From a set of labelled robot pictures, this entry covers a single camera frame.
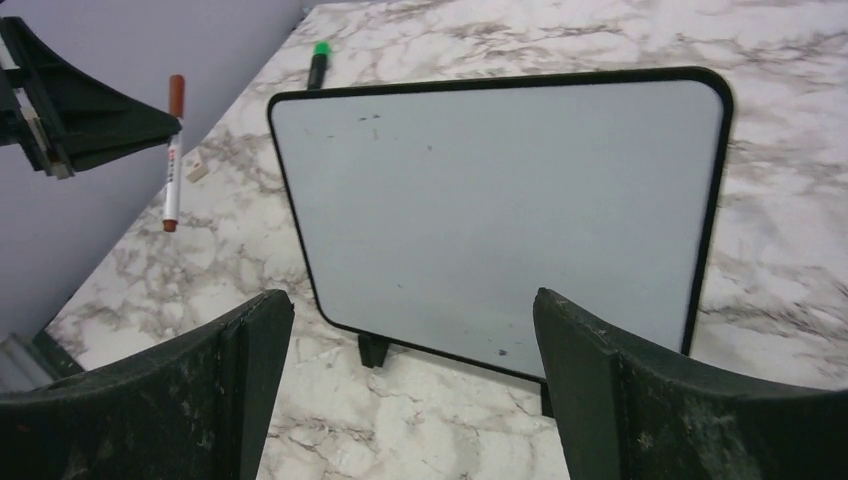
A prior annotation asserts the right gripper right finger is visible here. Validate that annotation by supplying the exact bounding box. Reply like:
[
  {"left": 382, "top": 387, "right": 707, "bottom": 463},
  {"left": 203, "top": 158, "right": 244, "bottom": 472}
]
[{"left": 533, "top": 288, "right": 847, "bottom": 479}]

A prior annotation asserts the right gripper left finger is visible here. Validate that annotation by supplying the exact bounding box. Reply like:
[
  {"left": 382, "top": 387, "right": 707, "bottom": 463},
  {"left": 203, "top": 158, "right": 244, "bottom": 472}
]
[{"left": 1, "top": 290, "right": 295, "bottom": 479}]

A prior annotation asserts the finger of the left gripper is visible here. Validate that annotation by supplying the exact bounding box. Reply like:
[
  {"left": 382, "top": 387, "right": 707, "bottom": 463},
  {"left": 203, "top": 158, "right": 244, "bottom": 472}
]
[{"left": 1, "top": 17, "right": 183, "bottom": 179}]

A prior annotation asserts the red whiteboard marker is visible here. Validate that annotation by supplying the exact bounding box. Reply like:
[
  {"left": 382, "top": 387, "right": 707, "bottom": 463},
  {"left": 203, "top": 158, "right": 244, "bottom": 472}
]
[{"left": 163, "top": 74, "right": 185, "bottom": 233}]

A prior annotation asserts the black framed small whiteboard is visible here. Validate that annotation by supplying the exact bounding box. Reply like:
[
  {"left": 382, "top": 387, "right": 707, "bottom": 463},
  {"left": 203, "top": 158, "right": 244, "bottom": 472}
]
[{"left": 267, "top": 66, "right": 735, "bottom": 382}]

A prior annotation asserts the green highlighter pen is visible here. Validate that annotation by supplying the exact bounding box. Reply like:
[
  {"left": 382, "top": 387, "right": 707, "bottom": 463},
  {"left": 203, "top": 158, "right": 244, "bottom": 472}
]
[{"left": 306, "top": 41, "right": 331, "bottom": 90}]

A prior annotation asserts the aluminium frame rail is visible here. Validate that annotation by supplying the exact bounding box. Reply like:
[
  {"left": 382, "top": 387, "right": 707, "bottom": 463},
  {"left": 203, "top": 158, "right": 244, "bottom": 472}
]
[{"left": 1, "top": 331, "right": 84, "bottom": 394}]

